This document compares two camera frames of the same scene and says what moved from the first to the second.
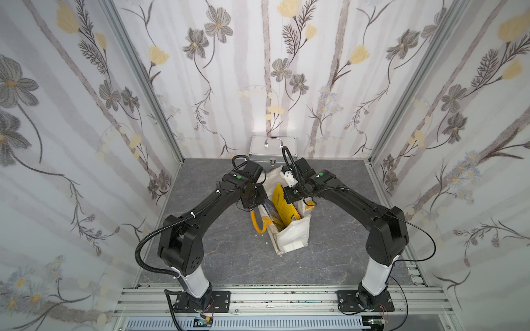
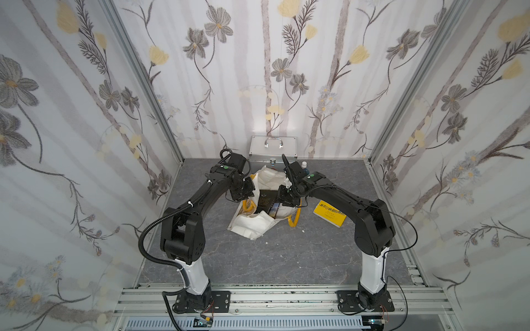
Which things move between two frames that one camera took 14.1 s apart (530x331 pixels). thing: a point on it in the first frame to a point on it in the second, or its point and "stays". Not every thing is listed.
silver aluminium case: (268, 149) stays
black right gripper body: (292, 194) stays
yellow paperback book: (286, 212) to (330, 214)
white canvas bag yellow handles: (295, 235) to (252, 225)
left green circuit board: (201, 322) stays
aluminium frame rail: (289, 299) stays
